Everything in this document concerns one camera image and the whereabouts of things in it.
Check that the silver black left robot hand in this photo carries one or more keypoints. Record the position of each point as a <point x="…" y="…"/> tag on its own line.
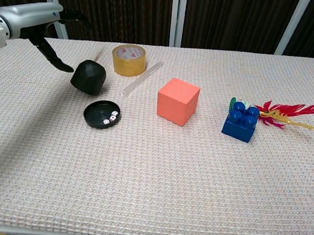
<point x="31" y="17"/>

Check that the black dice cup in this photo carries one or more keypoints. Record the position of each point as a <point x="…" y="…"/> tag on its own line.
<point x="89" y="76"/>

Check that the black round tray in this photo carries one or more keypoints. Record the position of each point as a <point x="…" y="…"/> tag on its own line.
<point x="94" y="115"/>

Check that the yellow packing tape roll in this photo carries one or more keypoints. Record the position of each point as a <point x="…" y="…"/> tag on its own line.
<point x="128" y="67"/>

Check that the clear plastic tube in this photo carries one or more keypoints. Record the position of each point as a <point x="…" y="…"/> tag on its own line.
<point x="142" y="78"/>

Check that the white die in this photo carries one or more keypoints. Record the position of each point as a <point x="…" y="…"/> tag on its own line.
<point x="113" y="118"/>
<point x="106" y="122"/>
<point x="115" y="113"/>

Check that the orange foam cube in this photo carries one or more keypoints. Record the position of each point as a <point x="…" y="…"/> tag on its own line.
<point x="177" y="102"/>

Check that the beige woven table cloth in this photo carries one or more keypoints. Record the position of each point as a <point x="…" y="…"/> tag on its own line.
<point x="152" y="177"/>

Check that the green white feather piece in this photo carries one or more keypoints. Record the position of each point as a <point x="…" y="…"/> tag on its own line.
<point x="231" y="103"/>

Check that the blue studded building block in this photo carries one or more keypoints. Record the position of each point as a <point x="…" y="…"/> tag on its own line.
<point x="237" y="129"/>

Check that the red yellow feather ornament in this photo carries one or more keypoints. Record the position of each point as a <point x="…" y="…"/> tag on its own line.
<point x="282" y="109"/>

